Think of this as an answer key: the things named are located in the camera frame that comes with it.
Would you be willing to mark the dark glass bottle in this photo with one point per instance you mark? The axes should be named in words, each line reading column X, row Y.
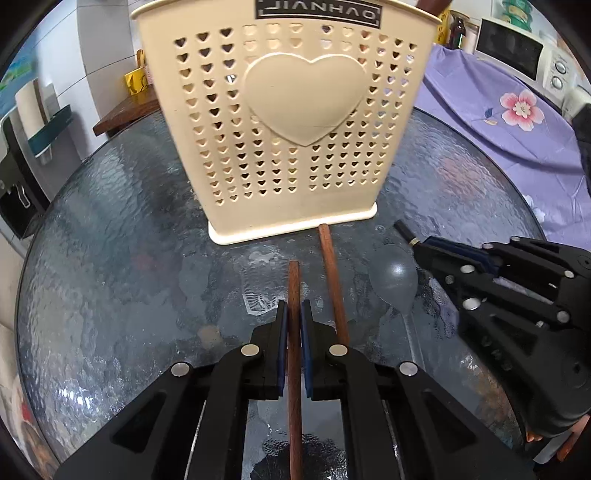
column 457, row 31

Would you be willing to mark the white microwave oven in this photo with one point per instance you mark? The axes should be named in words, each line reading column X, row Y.
column 547, row 69

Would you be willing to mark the beige plastic utensil holder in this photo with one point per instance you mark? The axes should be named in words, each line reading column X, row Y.
column 286, row 115

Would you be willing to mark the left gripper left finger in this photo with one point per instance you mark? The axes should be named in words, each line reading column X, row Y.
column 221, row 393

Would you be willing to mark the yellow mug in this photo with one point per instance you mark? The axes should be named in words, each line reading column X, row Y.
column 136, row 81

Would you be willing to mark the purple floral cloth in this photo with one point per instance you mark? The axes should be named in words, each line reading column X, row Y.
column 532, row 143

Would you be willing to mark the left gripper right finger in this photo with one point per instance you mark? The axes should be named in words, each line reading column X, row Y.
column 334, row 371

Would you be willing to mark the clear plastic spoon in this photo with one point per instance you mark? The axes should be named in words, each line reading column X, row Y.
column 394, row 277

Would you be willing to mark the black chopstick gold band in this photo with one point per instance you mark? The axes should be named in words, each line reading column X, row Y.
column 406, row 233

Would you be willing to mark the brown chopstick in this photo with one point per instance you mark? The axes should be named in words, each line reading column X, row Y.
column 294, row 370
column 334, row 286
column 434, row 7

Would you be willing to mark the water dispenser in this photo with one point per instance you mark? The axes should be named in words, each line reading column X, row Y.
column 34, row 170

